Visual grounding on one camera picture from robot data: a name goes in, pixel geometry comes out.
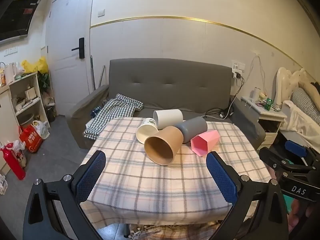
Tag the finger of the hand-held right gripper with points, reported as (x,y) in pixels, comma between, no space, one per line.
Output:
(296,148)
(271,158)

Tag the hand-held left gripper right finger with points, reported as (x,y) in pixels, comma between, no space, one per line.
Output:
(221,180)

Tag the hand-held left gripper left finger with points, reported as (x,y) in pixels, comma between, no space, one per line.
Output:
(91,177)

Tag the brown paper cup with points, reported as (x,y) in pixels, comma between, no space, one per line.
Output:
(172,137)

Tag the pink hexagonal cup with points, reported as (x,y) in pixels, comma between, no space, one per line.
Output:
(205,141)

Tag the grey cup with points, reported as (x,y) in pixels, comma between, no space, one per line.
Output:
(192,128)

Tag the white cup with green print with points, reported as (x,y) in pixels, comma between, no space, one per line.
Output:
(145,133)

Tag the plain white cup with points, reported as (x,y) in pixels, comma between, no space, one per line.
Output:
(168,117)

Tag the person's right hand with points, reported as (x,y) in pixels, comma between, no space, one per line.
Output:
(298,215)

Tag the white blanket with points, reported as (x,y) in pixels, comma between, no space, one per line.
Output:
(300,122)

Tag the white nightstand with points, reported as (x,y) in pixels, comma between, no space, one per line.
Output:
(271,120)

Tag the striped pillow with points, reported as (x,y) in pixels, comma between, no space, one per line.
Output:
(305,103)

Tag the green bottle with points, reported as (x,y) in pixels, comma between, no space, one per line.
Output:
(268,105)

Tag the plaid tablecloth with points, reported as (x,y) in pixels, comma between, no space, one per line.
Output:
(150,187)

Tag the white bed headboard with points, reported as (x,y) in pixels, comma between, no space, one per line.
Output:
(283,85)

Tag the white tumbler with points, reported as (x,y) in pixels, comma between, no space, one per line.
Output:
(256,93)

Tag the white plastic bag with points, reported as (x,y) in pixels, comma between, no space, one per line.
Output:
(42,130)

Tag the green checked cloth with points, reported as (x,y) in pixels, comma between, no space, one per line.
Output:
(112,112)

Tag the fringed plaid cloth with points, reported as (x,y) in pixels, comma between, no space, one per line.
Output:
(175,232)

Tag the red paper bag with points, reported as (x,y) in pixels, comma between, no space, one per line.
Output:
(31,140)

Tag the white bag with red print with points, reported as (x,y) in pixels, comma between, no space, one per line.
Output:
(20,153)

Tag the red fire extinguisher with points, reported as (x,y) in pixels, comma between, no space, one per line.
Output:
(13,163)

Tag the white plug-in charger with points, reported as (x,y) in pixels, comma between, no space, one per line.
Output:
(237,75)

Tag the white open shelf unit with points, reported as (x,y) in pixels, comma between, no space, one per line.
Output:
(33,100)

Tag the white cabinet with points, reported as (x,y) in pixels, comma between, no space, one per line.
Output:
(6,120)

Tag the green plant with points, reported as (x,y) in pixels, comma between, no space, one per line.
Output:
(43,81)

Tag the grey sofa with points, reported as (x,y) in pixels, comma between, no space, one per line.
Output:
(170,80)

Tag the yellow plastic bag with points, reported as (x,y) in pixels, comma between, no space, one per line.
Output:
(37,66)

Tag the white kettle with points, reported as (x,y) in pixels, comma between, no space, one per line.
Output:
(10,73)

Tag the white door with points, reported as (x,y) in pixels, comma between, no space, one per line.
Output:
(65,30)

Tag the white double wall socket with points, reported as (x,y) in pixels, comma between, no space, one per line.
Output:
(238,65)

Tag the white wall socket row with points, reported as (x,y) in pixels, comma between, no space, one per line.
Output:
(11,50)

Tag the white light switch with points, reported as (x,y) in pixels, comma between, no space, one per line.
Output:
(101,13)

